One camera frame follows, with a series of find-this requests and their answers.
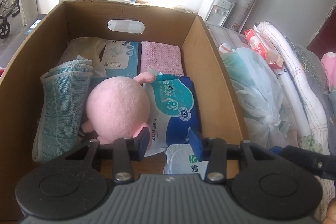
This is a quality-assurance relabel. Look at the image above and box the white wipes tub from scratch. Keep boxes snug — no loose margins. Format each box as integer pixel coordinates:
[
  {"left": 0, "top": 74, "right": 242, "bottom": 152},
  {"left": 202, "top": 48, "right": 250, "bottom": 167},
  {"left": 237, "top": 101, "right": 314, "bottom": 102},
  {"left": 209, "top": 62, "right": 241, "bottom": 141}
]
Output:
[{"left": 163, "top": 144, "right": 208, "bottom": 180}]

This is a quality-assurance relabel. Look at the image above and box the pink plush toy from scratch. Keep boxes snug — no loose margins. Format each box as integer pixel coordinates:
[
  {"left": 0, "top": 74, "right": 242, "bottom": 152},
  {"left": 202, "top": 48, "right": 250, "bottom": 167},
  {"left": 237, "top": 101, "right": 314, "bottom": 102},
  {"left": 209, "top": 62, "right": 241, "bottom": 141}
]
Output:
[{"left": 81, "top": 72, "right": 155, "bottom": 144}]

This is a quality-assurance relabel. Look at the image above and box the blue wet wipes pack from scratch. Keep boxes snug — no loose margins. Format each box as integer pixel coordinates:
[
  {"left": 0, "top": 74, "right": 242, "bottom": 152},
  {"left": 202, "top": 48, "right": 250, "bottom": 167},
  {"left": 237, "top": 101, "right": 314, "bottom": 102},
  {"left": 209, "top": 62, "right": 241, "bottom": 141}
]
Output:
[{"left": 143, "top": 69, "right": 200, "bottom": 157}]

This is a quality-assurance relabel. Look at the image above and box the teal checked towel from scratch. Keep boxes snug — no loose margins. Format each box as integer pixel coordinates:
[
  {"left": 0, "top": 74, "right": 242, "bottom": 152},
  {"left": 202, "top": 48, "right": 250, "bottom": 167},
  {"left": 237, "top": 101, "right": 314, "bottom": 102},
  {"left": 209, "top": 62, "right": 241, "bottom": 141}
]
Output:
[{"left": 32, "top": 56, "right": 93, "bottom": 163}]

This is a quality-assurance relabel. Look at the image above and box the pink textured sponge pad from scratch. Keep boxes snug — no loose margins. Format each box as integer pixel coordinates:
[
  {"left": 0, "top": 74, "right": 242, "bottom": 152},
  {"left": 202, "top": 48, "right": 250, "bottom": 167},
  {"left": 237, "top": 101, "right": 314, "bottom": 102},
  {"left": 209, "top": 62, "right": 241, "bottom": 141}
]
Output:
[{"left": 140, "top": 41, "right": 184, "bottom": 76}]

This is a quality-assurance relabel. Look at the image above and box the person's right hand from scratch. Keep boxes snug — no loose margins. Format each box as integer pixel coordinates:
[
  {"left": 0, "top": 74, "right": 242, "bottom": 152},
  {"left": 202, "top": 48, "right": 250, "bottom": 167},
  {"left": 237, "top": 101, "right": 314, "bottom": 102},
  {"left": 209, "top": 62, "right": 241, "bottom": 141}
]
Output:
[{"left": 322, "top": 198, "right": 336, "bottom": 224}]

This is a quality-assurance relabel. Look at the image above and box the white rolled quilt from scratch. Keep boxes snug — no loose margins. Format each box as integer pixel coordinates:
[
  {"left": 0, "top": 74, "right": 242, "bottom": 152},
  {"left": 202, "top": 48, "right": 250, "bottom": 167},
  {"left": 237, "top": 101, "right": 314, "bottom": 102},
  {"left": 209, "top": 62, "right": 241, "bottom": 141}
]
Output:
[{"left": 257, "top": 22, "right": 330, "bottom": 155}]

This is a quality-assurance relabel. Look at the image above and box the translucent plastic bag bundle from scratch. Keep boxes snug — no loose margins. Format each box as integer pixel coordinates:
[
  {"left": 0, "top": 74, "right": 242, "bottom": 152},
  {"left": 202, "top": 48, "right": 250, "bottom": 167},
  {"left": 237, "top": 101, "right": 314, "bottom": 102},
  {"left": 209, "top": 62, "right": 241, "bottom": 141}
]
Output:
[{"left": 220, "top": 48, "right": 289, "bottom": 149}]

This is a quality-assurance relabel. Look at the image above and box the blue face mask box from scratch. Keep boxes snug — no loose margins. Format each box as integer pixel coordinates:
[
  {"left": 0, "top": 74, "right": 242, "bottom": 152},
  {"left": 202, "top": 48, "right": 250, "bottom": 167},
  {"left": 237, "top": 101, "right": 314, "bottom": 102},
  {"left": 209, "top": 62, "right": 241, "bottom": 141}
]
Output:
[{"left": 101, "top": 40, "right": 140, "bottom": 78}]

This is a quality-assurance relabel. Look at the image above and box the grey patterned blanket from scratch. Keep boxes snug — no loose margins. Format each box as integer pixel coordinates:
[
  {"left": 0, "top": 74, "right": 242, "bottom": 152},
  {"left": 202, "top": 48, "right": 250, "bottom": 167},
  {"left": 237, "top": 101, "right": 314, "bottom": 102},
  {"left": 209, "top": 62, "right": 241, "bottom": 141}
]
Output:
[{"left": 288, "top": 41, "right": 335, "bottom": 156}]

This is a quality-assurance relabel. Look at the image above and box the pink plush on bed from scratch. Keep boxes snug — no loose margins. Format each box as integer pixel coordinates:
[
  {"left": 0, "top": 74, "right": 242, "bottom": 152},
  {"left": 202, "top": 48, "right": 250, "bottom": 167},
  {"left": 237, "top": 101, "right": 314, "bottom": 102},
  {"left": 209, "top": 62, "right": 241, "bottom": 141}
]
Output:
[{"left": 321, "top": 52, "right": 336, "bottom": 92}]

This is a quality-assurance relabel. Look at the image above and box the brown paper bag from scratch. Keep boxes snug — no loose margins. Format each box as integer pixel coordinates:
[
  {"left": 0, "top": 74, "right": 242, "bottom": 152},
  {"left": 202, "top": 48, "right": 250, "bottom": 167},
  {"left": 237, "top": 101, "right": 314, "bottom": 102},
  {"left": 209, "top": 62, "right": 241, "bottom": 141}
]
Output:
[{"left": 58, "top": 37, "right": 107, "bottom": 78}]

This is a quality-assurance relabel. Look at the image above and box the red tissue pack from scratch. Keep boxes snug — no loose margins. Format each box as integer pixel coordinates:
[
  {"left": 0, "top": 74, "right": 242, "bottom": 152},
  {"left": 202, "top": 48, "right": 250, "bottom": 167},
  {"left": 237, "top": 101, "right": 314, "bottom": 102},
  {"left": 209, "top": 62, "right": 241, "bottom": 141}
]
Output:
[{"left": 244, "top": 29, "right": 284, "bottom": 69}]

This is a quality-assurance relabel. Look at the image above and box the dark red door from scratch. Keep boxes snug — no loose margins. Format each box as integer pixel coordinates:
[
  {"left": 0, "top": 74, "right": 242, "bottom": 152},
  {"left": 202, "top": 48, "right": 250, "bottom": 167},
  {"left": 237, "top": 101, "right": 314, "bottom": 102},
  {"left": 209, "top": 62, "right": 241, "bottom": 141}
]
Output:
[{"left": 307, "top": 5, "right": 336, "bottom": 59}]

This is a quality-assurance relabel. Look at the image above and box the brown cardboard box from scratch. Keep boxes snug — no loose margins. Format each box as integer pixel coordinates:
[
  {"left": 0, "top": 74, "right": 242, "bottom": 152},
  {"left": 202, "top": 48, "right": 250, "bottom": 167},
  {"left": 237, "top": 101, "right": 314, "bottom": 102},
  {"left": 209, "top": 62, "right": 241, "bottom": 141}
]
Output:
[{"left": 1, "top": 1, "right": 248, "bottom": 221}]

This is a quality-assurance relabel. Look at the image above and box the white water dispenser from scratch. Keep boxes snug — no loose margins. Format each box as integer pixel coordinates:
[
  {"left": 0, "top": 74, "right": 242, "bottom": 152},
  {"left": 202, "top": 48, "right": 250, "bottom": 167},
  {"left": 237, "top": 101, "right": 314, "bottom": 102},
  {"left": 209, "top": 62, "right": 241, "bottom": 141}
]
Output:
[{"left": 198, "top": 0, "right": 235, "bottom": 27}]

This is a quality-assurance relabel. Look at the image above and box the rolled floral mat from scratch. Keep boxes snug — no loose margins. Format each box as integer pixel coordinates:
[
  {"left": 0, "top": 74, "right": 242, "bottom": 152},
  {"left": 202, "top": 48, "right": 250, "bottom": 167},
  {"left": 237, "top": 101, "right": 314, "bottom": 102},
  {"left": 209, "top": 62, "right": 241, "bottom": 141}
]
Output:
[{"left": 224, "top": 0, "right": 256, "bottom": 32}]

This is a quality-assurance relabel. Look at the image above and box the black Philips box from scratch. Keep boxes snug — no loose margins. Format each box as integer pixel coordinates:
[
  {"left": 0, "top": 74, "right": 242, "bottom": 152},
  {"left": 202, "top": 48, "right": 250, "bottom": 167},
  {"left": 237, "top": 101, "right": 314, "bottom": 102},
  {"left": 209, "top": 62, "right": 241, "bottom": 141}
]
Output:
[{"left": 1, "top": 14, "right": 46, "bottom": 68}]

